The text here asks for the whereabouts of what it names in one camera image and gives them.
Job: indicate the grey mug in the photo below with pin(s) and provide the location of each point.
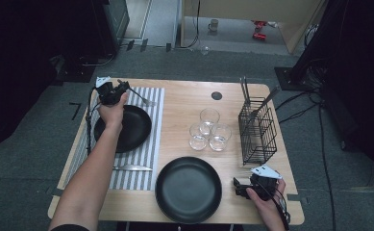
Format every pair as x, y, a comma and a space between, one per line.
213, 25

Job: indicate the clear drinking glass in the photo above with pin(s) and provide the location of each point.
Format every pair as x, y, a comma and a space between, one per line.
198, 139
209, 117
220, 138

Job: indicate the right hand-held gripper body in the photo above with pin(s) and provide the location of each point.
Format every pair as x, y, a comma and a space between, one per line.
264, 187

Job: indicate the silver table knife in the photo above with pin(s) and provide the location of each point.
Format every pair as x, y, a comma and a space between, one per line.
133, 167

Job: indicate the silver fork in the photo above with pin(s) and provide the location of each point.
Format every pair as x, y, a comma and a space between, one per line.
147, 102

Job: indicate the grey white striped placemat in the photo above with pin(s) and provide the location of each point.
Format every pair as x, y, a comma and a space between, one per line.
139, 160

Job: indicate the person's dark sleeve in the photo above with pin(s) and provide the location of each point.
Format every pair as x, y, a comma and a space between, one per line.
69, 228

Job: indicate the light wooden cabinet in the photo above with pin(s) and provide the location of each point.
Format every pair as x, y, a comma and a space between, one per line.
255, 9

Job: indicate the silver metal utensil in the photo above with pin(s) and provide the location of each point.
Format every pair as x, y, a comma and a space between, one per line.
268, 97

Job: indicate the clear glass on floor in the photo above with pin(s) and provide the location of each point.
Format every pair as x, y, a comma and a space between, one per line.
204, 50

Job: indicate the person's right hand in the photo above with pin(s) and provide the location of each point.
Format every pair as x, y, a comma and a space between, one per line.
271, 210

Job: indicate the black round table grommet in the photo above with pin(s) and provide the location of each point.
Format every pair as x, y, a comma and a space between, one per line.
216, 95

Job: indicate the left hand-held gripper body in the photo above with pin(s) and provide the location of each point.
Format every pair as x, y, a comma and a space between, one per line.
109, 94

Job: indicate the black stand base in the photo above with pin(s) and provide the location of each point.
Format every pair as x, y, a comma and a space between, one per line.
287, 78

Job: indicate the dark cabinet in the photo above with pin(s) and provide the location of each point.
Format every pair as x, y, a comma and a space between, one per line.
114, 25

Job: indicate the person's left hand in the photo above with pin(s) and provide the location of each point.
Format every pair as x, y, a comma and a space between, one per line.
112, 117

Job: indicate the small red object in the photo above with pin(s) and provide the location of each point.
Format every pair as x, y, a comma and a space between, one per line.
259, 23
259, 36

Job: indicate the metal chopstick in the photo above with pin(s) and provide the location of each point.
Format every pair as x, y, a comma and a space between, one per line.
243, 91
246, 89

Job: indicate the grey tape strip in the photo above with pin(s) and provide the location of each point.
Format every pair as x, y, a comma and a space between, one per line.
298, 198
55, 192

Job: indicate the black round plate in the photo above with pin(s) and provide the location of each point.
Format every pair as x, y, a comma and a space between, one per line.
136, 128
187, 189

